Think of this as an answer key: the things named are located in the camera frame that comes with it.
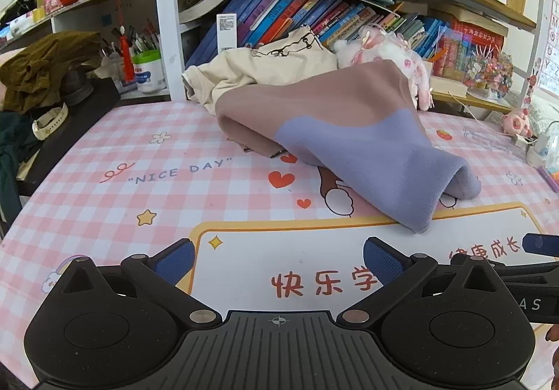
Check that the red boxed book set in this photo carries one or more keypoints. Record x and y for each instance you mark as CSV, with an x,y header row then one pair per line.
x,y
478,45

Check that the pink checkered table mat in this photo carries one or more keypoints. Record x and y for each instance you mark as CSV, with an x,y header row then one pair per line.
x,y
131,198

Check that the purple and mauve sweater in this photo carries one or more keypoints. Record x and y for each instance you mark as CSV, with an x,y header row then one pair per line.
x,y
349,119

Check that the pink fluffy cloth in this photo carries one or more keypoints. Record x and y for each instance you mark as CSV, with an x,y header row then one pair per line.
x,y
5,62

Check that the person's right hand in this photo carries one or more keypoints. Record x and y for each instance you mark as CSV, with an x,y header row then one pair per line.
x,y
553,332

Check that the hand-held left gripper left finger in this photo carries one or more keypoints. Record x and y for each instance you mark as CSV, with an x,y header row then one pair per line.
x,y
174,261

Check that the shiny sequin ornament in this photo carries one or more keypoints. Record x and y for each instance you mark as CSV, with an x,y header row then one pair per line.
x,y
489,71

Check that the bunch of pens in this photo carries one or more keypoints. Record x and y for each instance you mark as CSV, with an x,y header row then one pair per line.
x,y
142,41

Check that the olive green cloth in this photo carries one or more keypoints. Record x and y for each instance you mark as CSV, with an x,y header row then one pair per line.
x,y
43,62

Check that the red tassel charm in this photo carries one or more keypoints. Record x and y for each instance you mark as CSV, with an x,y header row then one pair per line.
x,y
126,51

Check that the alphabet wall poster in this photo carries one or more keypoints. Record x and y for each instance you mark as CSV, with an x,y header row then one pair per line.
x,y
551,32

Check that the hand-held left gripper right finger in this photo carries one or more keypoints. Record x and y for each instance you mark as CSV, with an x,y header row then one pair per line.
x,y
384,259

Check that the white power strip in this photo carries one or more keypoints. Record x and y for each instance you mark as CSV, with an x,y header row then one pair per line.
x,y
541,148

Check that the cream garment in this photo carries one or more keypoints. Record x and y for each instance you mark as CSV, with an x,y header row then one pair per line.
x,y
244,71

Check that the black round object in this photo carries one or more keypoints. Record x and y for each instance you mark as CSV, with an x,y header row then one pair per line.
x,y
76,86

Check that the cream wrist watch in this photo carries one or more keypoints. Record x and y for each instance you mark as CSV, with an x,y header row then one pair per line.
x,y
48,123

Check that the small pink plush toy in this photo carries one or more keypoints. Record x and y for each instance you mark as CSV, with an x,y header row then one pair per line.
x,y
517,121

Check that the black side table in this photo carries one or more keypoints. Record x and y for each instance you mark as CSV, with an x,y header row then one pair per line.
x,y
83,119

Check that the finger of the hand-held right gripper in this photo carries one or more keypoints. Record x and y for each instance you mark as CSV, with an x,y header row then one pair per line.
x,y
539,243
533,272

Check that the clear pen cup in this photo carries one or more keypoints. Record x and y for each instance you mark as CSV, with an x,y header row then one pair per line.
x,y
115,69

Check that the tall white carton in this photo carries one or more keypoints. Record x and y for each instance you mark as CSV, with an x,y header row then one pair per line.
x,y
227,33

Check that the dark green cloth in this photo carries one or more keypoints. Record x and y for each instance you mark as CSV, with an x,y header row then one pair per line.
x,y
11,163

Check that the row of colourful books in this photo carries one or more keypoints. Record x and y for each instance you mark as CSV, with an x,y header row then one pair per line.
x,y
279,14

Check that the white jar green rim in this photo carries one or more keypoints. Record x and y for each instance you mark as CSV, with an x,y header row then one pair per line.
x,y
149,73

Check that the pink white plush bunny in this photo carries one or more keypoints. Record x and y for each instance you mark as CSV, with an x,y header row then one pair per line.
x,y
393,51

